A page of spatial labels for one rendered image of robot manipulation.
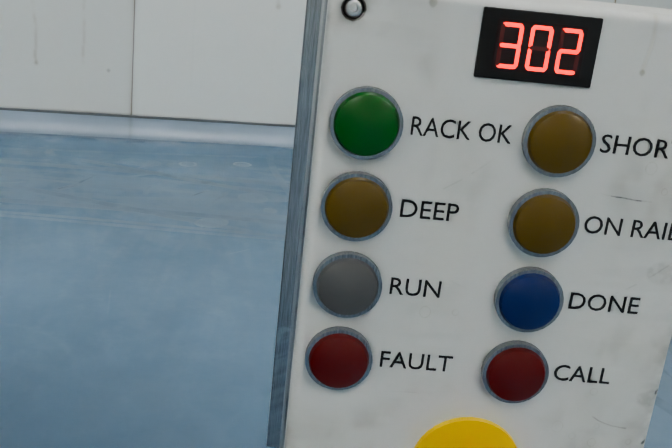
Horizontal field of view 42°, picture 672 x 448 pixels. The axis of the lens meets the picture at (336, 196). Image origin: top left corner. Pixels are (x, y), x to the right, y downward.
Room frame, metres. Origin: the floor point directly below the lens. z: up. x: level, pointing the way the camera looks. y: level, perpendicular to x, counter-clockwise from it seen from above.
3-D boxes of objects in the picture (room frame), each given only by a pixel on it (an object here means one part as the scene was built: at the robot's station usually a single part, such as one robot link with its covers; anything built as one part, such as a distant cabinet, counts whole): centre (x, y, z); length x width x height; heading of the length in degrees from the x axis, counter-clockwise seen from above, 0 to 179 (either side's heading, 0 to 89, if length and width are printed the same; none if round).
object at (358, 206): (0.34, -0.01, 1.01); 0.03 x 0.01 x 0.03; 94
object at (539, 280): (0.35, -0.09, 0.97); 0.03 x 0.01 x 0.03; 94
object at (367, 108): (0.34, -0.01, 1.04); 0.03 x 0.01 x 0.03; 94
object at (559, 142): (0.35, -0.09, 1.04); 0.03 x 0.01 x 0.03; 94
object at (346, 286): (0.34, -0.01, 0.97); 0.03 x 0.01 x 0.03; 94
